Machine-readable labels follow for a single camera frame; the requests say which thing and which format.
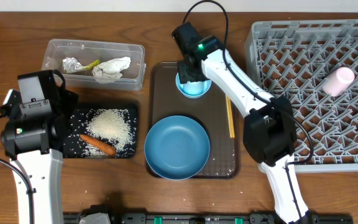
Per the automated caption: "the light blue cup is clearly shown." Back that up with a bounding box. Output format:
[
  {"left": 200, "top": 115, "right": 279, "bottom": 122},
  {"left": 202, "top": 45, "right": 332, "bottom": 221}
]
[{"left": 183, "top": 82, "right": 204, "bottom": 96}]

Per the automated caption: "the light blue bowl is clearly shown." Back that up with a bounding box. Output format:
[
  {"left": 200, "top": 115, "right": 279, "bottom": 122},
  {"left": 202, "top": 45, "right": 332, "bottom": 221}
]
[{"left": 175, "top": 74, "right": 212, "bottom": 99}]

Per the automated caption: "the green foil snack wrapper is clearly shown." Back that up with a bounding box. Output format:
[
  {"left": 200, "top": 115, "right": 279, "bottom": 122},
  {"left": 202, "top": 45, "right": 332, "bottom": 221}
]
[{"left": 62, "top": 57, "right": 100, "bottom": 73}]

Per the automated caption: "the wooden chopstick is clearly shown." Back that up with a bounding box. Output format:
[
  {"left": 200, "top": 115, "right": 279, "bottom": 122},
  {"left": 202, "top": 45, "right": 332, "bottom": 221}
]
[
  {"left": 227, "top": 99, "right": 236, "bottom": 138},
  {"left": 225, "top": 95, "right": 234, "bottom": 138}
]

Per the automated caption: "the orange carrot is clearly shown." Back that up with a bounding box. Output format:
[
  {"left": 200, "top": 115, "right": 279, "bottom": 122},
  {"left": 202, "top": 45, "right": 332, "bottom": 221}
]
[{"left": 80, "top": 134, "right": 116, "bottom": 156}]

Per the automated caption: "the white rice pile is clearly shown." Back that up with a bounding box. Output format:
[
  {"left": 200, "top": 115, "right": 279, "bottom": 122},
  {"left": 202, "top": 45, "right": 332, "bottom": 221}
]
[{"left": 63, "top": 108, "right": 137, "bottom": 158}]

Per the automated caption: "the white tissue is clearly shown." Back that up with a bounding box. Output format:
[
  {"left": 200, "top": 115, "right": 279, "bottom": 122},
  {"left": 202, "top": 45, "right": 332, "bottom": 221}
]
[{"left": 93, "top": 57, "right": 131, "bottom": 83}]

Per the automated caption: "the dark blue plate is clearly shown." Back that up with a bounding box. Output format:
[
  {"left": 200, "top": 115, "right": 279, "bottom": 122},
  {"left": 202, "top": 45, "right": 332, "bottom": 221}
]
[{"left": 144, "top": 115, "right": 211, "bottom": 180}]

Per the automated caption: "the white pink cup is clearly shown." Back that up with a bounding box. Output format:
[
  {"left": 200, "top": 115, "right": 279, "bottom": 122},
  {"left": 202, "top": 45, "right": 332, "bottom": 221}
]
[{"left": 323, "top": 67, "right": 355, "bottom": 97}]

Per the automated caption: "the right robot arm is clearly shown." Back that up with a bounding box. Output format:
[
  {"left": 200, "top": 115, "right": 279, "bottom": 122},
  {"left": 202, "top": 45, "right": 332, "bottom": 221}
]
[{"left": 172, "top": 22, "right": 309, "bottom": 223}]

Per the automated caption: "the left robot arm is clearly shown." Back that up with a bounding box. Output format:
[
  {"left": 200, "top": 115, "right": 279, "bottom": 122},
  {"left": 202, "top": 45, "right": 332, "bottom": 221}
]
[{"left": 0, "top": 70, "right": 78, "bottom": 223}]

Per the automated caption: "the black waste tray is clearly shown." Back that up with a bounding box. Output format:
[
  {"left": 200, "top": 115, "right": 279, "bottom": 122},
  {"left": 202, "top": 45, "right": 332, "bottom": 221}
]
[{"left": 62, "top": 101, "right": 139, "bottom": 159}]

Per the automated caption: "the grey dishwasher rack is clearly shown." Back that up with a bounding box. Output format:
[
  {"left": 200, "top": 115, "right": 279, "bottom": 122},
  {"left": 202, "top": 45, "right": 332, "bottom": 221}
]
[{"left": 245, "top": 19, "right": 358, "bottom": 173}]

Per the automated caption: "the brown serving tray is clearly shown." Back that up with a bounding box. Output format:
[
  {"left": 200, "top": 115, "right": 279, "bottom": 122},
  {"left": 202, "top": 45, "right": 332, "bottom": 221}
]
[{"left": 149, "top": 62, "right": 242, "bottom": 179}]

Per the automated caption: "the clear plastic bin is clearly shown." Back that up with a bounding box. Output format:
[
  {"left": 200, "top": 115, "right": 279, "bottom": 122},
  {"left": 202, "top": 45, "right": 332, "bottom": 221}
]
[{"left": 42, "top": 39, "right": 146, "bottom": 91}]

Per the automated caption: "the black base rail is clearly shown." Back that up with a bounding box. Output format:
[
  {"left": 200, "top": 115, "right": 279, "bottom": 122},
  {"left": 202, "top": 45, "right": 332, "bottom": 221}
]
[{"left": 63, "top": 205, "right": 354, "bottom": 224}]

